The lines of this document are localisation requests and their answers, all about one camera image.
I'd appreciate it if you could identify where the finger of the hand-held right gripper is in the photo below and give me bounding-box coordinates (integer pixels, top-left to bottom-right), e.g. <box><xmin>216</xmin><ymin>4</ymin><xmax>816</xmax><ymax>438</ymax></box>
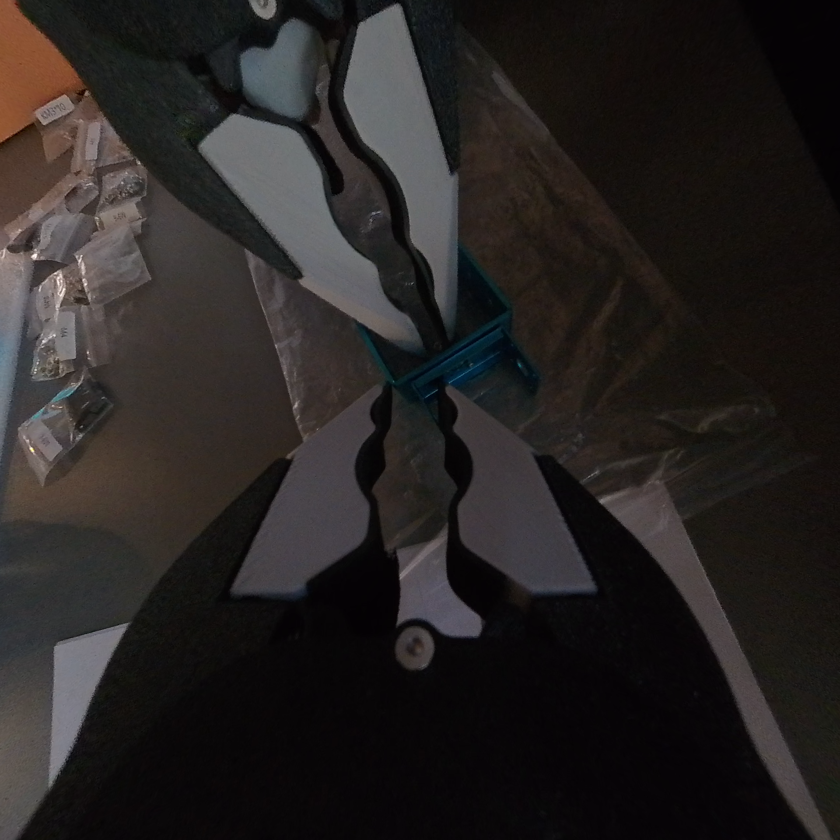
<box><xmin>331</xmin><ymin>2</ymin><xmax>460</xmax><ymax>343</ymax></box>
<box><xmin>196</xmin><ymin>108</ymin><xmax>431</xmax><ymax>357</ymax></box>

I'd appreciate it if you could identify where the orange cardboard box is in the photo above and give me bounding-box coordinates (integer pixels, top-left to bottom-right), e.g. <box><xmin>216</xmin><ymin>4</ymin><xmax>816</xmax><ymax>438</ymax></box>
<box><xmin>0</xmin><ymin>0</ymin><xmax>86</xmax><ymax>142</ymax></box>

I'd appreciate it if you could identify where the pile of small screw bags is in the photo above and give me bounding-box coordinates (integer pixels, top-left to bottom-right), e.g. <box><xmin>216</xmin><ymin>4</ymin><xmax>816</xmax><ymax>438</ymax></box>
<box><xmin>0</xmin><ymin>92</ymin><xmax>155</xmax><ymax>487</ymax></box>

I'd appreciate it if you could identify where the large clear plastic bag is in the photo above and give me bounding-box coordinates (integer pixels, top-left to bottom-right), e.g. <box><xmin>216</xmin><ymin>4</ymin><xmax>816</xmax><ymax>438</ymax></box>
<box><xmin>246</xmin><ymin>39</ymin><xmax>788</xmax><ymax>552</ymax></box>

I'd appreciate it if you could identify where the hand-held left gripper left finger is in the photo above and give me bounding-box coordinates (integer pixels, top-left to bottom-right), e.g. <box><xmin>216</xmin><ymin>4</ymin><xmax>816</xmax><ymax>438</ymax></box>
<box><xmin>228</xmin><ymin>386</ymin><xmax>401</xmax><ymax>599</ymax></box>

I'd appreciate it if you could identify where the white instruction sheet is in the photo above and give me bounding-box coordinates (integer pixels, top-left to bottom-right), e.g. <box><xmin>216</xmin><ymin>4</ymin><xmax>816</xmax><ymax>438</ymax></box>
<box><xmin>52</xmin><ymin>486</ymin><xmax>840</xmax><ymax>840</ymax></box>

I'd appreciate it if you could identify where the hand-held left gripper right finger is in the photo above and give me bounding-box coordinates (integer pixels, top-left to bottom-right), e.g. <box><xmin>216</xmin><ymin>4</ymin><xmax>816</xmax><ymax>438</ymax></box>
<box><xmin>445</xmin><ymin>386</ymin><xmax>599</xmax><ymax>595</ymax></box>

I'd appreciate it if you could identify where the blue metal bracket assembly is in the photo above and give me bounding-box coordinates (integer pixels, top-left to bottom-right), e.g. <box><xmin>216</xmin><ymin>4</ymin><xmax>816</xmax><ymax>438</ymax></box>
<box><xmin>354</xmin><ymin>243</ymin><xmax>542</xmax><ymax>427</ymax></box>

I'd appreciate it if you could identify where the white foam sheet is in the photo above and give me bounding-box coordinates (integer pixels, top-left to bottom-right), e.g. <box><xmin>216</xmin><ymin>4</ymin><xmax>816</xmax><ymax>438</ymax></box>
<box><xmin>0</xmin><ymin>269</ymin><xmax>34</xmax><ymax>506</ymax></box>

